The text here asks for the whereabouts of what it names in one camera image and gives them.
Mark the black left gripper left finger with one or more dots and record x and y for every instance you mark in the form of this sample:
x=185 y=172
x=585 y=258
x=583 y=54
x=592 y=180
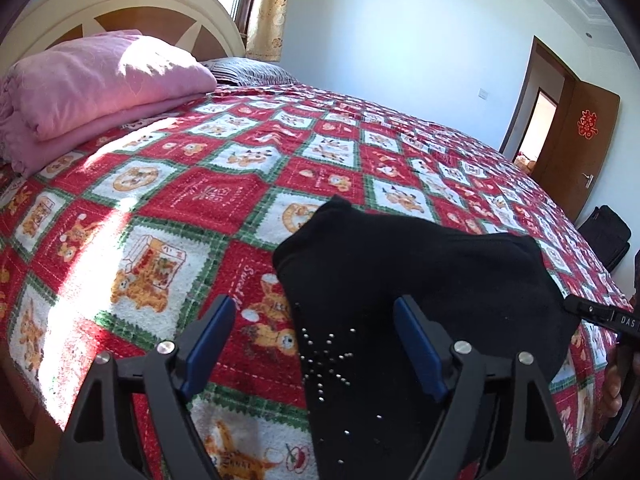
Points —
x=101 y=439

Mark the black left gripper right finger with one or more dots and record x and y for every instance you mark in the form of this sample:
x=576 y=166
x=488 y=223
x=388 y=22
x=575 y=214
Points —
x=494 y=412

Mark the person right hand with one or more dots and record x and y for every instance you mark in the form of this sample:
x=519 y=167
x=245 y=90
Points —
x=611 y=400

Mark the black folded chair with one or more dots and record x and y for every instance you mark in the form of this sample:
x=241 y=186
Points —
x=608 y=236

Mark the red patchwork cartoon bedspread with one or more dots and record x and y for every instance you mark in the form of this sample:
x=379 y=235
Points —
x=120 y=243

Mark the brown wooden door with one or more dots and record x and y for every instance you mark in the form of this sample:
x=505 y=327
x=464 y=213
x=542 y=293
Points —
x=569 y=164

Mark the red double happiness decoration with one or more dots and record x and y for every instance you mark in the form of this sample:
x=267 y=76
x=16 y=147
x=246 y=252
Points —
x=587 y=124

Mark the pink folded blanket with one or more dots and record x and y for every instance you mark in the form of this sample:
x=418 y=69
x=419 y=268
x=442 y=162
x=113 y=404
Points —
x=62 y=97

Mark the striped pillow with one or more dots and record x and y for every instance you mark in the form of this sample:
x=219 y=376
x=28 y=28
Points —
x=245 y=72

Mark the yellow patterned curtain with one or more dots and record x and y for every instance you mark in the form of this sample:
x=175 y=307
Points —
x=264 y=37

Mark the cream and brown headboard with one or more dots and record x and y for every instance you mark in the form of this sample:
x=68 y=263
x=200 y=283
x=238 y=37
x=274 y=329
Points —
x=202 y=27

